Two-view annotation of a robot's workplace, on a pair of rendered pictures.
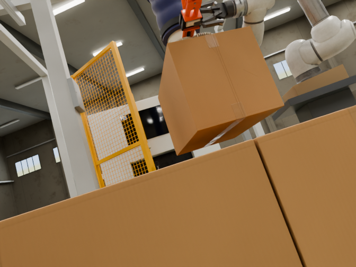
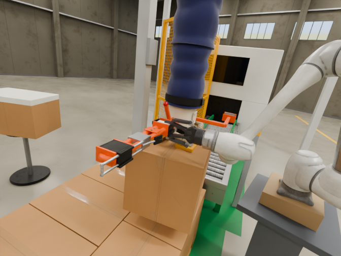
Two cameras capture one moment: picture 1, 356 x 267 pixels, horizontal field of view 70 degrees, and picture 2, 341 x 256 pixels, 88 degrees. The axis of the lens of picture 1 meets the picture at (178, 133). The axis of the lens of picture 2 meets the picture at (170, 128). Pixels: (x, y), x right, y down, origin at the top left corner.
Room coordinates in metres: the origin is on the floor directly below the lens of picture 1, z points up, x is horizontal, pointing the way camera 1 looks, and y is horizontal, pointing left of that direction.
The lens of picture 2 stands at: (0.37, -0.65, 1.49)
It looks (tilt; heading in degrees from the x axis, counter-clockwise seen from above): 19 degrees down; 28
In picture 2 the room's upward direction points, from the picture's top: 8 degrees clockwise
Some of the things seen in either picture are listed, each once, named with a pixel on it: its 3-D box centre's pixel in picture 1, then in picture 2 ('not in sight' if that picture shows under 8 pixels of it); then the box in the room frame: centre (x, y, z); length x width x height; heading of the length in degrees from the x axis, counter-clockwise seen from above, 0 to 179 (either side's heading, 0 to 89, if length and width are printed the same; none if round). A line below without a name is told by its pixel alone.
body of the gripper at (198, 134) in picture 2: (222, 10); (194, 135); (1.09, -0.38, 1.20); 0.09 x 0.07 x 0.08; 97
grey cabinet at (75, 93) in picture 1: (76, 95); (151, 52); (2.34, 0.83, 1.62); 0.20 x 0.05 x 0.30; 7
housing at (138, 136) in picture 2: not in sight; (139, 141); (0.86, -0.25, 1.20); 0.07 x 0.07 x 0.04; 7
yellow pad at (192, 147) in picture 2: not in sight; (193, 136); (1.33, -0.29, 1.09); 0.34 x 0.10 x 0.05; 7
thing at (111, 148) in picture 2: not in sight; (114, 152); (0.73, -0.26, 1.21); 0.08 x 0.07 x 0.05; 7
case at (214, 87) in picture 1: (207, 100); (175, 164); (1.31, -0.21, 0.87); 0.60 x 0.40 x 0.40; 12
